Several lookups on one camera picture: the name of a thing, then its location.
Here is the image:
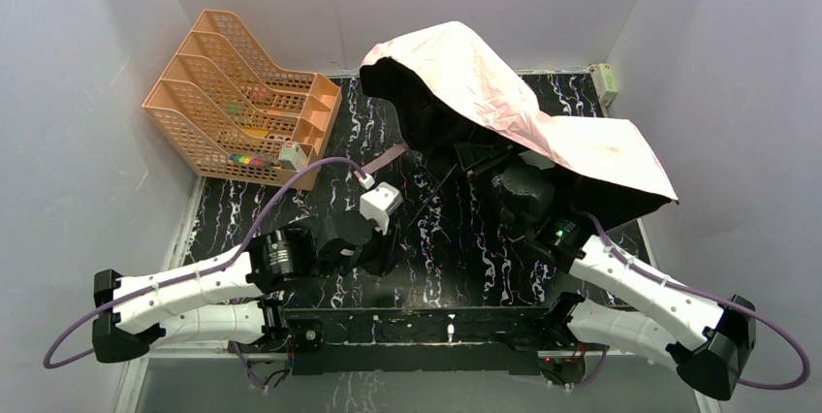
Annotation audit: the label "colourful marker set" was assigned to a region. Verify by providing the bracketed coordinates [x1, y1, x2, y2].
[229, 154, 276, 170]

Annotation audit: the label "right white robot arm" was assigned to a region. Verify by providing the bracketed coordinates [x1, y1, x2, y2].
[490, 165, 756, 400]

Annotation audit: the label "pink and black folding umbrella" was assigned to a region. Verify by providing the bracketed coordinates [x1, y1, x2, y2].
[359, 21, 679, 229]

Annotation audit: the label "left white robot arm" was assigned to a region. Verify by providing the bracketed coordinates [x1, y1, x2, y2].
[92, 210, 400, 364]

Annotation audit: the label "orange plastic file organizer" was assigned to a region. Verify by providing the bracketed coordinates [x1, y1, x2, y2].
[142, 10, 342, 187]

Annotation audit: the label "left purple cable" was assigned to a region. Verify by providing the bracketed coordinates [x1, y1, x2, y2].
[42, 156, 376, 371]

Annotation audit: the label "white green wall socket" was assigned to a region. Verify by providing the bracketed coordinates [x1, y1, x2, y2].
[589, 63, 618, 106]

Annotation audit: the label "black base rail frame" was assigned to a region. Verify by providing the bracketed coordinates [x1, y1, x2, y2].
[121, 306, 708, 392]

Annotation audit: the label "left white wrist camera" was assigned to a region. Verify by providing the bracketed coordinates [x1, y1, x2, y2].
[359, 182, 403, 236]

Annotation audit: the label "small white red box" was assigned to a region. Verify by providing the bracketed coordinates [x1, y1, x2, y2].
[276, 142, 309, 172]

